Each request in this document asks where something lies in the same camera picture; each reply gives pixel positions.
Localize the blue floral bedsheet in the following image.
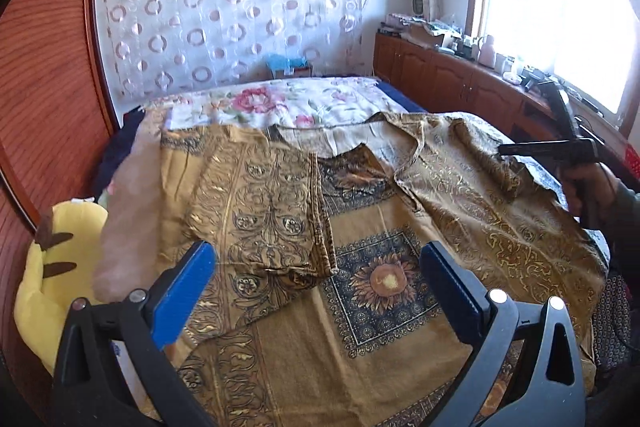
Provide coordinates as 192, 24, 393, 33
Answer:
510, 152, 613, 268

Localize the person's right hand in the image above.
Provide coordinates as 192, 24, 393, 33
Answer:
560, 163, 618, 228

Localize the pink bottle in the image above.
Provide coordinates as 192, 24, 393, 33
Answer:
479, 35, 497, 66

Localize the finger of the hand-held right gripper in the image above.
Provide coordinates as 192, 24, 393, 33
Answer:
498, 139, 583, 156

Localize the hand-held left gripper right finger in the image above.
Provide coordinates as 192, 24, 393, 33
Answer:
419, 241, 588, 427

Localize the assorted cabinet clutter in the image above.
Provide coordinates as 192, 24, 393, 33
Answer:
380, 12, 551, 90

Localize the pink floral blanket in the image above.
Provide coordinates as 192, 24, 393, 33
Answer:
145, 76, 391, 135

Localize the navy blue cloth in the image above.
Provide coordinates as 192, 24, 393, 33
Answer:
95, 107, 151, 198

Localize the person's right forearm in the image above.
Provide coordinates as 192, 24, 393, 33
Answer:
612, 182, 640, 263

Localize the red-brown wooden panel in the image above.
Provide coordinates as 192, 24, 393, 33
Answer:
0, 0, 121, 408

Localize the dark dotted cloth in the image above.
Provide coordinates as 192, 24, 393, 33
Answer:
592, 277, 636, 373

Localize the blue tissue box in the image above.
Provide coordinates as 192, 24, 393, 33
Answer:
267, 54, 313, 80

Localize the brown wooden cabinet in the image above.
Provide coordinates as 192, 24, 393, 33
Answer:
374, 32, 626, 158

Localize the peach pillow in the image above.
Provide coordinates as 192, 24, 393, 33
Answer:
92, 117, 166, 303

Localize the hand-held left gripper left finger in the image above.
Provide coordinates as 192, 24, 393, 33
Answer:
50, 241, 218, 427

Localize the golden patterned garment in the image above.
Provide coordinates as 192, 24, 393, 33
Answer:
160, 112, 608, 427

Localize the yellow plush toy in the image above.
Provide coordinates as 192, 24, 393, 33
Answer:
14, 199, 108, 375

